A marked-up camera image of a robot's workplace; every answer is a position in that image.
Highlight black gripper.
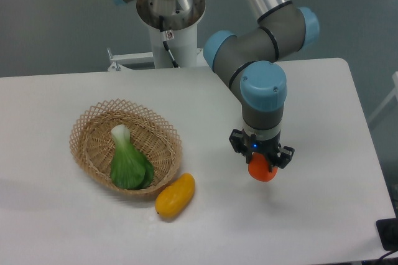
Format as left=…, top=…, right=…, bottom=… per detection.
left=229, top=129, right=295, bottom=172

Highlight white frame at right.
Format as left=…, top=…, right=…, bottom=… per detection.
left=367, top=72, right=397, bottom=129

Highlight black device at table edge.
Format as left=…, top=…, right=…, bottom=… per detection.
left=376, top=218, right=397, bottom=251

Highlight woven wicker basket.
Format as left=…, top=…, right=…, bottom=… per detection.
left=69, top=99, right=182, bottom=197

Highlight orange fruit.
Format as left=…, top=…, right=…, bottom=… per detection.
left=248, top=152, right=278, bottom=182

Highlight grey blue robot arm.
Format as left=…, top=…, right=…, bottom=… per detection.
left=113, top=0, right=320, bottom=181

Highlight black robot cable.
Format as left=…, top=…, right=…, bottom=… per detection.
left=159, top=15, right=180, bottom=68

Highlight green bok choy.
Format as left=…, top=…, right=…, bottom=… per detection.
left=110, top=124, right=154, bottom=190

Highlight yellow mango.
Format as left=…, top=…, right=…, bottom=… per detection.
left=155, top=173, right=196, bottom=219

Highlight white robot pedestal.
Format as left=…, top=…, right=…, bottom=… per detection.
left=107, top=0, right=212, bottom=72

